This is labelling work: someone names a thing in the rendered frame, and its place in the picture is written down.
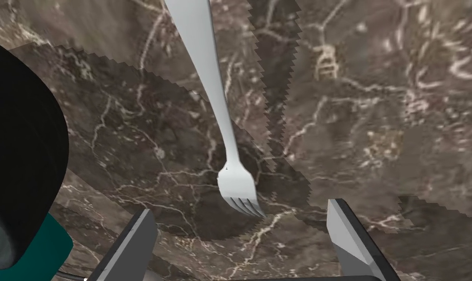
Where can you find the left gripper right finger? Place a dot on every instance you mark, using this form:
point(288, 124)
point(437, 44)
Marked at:
point(351, 242)

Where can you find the silver fork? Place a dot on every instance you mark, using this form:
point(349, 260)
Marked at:
point(212, 93)

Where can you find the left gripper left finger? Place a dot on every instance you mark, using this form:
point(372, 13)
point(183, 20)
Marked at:
point(128, 249)

